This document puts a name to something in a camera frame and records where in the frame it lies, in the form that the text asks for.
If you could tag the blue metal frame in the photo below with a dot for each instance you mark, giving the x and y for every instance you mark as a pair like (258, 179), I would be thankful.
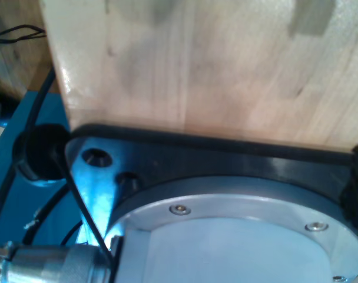
(49, 112)

